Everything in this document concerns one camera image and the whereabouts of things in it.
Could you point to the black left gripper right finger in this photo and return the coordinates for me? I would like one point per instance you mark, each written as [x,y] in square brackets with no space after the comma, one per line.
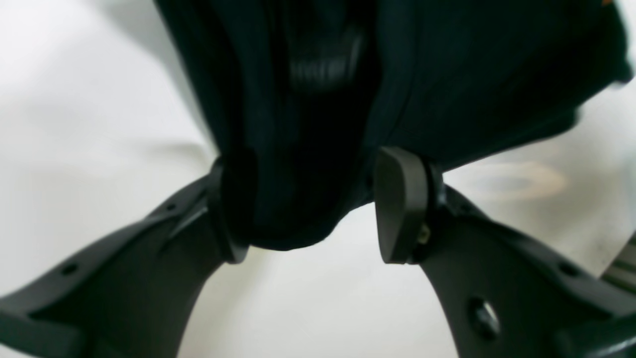
[504,294]

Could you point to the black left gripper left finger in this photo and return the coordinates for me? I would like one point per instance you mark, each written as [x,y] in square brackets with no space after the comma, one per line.
[131,293]

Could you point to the black t-shirt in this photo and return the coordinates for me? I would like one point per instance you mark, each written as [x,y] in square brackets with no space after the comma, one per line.
[299,95]

